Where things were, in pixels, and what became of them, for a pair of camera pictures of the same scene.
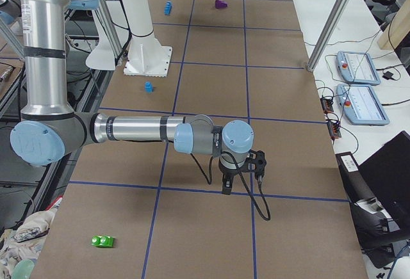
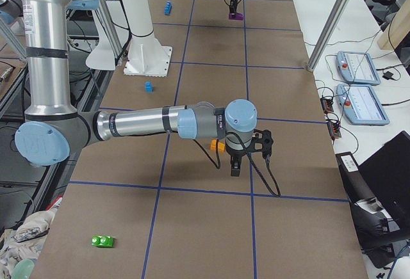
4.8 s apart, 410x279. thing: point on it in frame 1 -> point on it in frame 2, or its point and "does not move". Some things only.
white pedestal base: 147,57 does not move
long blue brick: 167,7 does not move
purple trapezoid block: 220,4 -> 238,16
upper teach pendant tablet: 357,67 does not move
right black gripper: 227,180 -> 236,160
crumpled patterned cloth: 25,241 does not move
